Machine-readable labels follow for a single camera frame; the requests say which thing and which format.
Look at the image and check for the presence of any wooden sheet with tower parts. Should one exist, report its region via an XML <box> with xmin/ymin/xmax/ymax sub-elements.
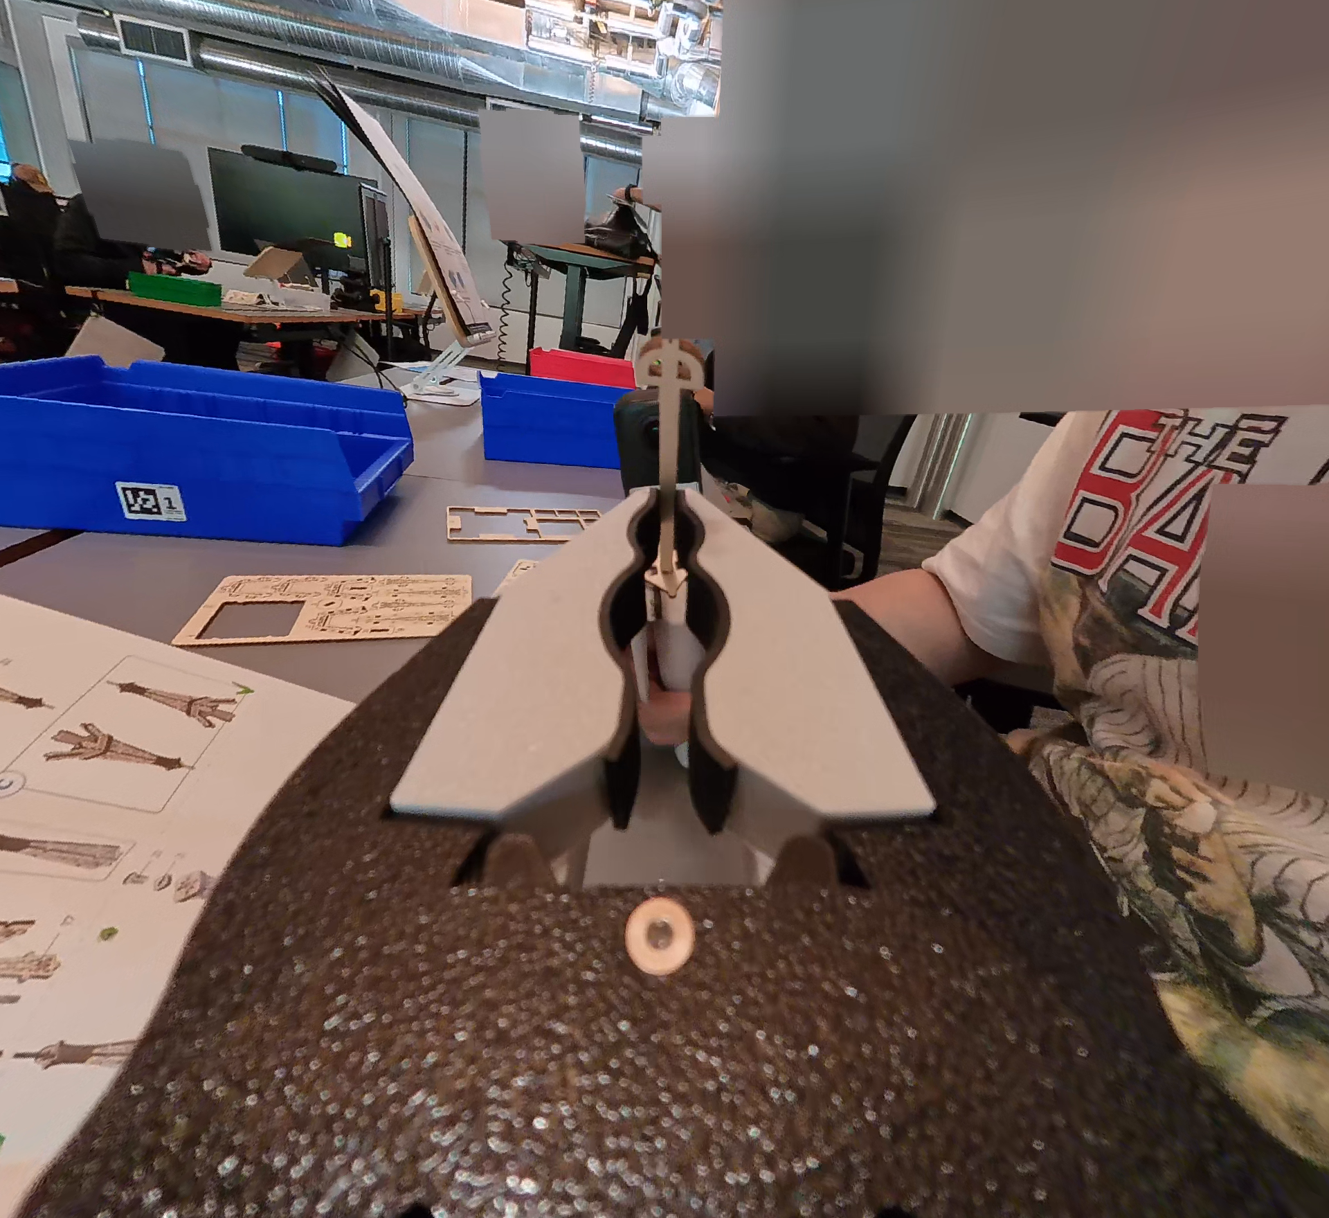
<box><xmin>174</xmin><ymin>576</ymin><xmax>471</xmax><ymax>647</ymax></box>

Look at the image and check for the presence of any person's right hand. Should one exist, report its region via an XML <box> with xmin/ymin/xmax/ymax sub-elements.
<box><xmin>638</xmin><ymin>692</ymin><xmax>696</xmax><ymax>753</ymax></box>

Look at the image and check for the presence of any standing desk with dark frame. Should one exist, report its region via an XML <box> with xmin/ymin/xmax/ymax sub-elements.
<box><xmin>504</xmin><ymin>239</ymin><xmax>661</xmax><ymax>363</ymax></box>

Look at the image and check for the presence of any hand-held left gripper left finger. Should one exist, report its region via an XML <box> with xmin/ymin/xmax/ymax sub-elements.
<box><xmin>389</xmin><ymin>488</ymin><xmax>661</xmax><ymax>890</ymax></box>

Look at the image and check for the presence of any green storage bin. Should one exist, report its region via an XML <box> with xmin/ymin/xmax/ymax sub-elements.
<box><xmin>131</xmin><ymin>268</ymin><xmax>225</xmax><ymax>308</ymax></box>

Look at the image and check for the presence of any black bag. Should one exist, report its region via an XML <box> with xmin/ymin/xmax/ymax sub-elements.
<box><xmin>580</xmin><ymin>187</ymin><xmax>655</xmax><ymax>256</ymax></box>

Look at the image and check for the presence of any blue storage bin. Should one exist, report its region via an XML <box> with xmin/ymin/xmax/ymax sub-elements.
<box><xmin>476</xmin><ymin>367</ymin><xmax>637</xmax><ymax>470</ymax></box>

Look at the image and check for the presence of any empty wooden sheet frame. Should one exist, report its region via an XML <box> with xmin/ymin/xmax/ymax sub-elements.
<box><xmin>444</xmin><ymin>506</ymin><xmax>609</xmax><ymax>545</ymax></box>

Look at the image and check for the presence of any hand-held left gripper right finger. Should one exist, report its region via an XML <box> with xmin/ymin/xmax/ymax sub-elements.
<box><xmin>680</xmin><ymin>488</ymin><xmax>936</xmax><ymax>890</ymax></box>

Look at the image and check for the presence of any red storage bin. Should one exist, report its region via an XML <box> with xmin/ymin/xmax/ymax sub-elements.
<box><xmin>526</xmin><ymin>344</ymin><xmax>637</xmax><ymax>385</ymax></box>

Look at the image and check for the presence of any grey desk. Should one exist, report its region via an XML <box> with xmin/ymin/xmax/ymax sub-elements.
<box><xmin>0</xmin><ymin>393</ymin><xmax>665</xmax><ymax>720</ymax></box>

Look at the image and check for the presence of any black computer monitor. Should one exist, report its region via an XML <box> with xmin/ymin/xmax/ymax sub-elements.
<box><xmin>210</xmin><ymin>144</ymin><xmax>365</xmax><ymax>256</ymax></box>

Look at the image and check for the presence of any person's right forearm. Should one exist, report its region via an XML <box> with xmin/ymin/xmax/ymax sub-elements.
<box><xmin>830</xmin><ymin>558</ymin><xmax>1056</xmax><ymax>700</ymax></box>

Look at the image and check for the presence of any duct vent grille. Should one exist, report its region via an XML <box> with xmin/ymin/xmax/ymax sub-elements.
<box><xmin>110</xmin><ymin>18</ymin><xmax>194</xmax><ymax>66</ymax></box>

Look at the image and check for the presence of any person in white t-shirt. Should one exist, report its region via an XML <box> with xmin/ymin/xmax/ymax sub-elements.
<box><xmin>921</xmin><ymin>410</ymin><xmax>1329</xmax><ymax>1177</ymax></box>

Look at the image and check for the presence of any long wooden office desk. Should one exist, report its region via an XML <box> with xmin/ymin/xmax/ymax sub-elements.
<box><xmin>65</xmin><ymin>283</ymin><xmax>415</xmax><ymax>330</ymax></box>

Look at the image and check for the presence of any wooden tower spire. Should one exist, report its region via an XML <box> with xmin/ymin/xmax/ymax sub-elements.
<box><xmin>637</xmin><ymin>334</ymin><xmax>711</xmax><ymax>576</ymax></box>

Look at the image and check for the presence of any folded instruction booklet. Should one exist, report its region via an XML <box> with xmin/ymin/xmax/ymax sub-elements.
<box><xmin>0</xmin><ymin>590</ymin><xmax>361</xmax><ymax>1177</ymax></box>

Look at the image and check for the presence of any black office chair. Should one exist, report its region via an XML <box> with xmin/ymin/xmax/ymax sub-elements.
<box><xmin>711</xmin><ymin>413</ymin><xmax>921</xmax><ymax>597</ymax></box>

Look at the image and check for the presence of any blue bin with marker tag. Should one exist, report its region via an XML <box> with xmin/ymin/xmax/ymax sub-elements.
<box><xmin>0</xmin><ymin>355</ymin><xmax>415</xmax><ymax>550</ymax></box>

